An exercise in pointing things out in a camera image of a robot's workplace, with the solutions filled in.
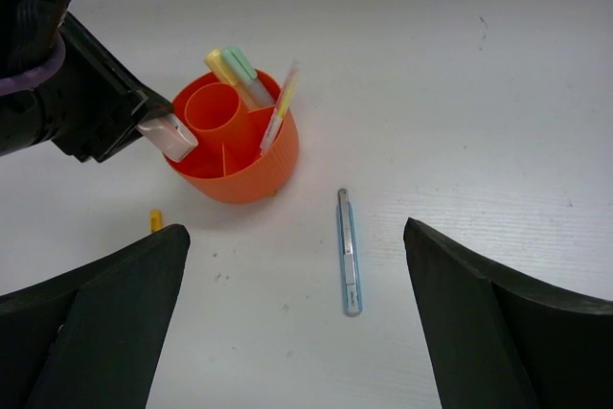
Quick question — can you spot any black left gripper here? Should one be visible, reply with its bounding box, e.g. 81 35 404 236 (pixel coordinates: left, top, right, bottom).
1 0 173 163

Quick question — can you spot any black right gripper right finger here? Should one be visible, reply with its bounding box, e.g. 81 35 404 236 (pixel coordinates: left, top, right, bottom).
403 218 612 408

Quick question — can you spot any blue grey marker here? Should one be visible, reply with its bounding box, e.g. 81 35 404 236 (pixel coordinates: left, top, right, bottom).
336 188 363 317

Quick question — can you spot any yellow black utility knife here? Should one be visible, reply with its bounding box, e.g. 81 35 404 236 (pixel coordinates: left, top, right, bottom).
149 209 164 233

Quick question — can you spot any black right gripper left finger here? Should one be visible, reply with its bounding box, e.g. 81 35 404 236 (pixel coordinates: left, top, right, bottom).
1 224 191 408

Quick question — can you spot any thick yellow highlighter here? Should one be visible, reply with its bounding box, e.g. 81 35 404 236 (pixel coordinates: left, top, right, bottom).
204 49 240 87

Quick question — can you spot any pink pen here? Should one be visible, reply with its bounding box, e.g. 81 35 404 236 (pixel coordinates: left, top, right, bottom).
260 61 301 156

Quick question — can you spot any orange round divided container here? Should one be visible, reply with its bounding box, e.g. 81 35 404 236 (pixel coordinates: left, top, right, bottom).
168 72 300 204

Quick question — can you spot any green pastel highlighter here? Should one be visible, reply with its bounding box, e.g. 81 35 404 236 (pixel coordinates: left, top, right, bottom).
221 46 276 110

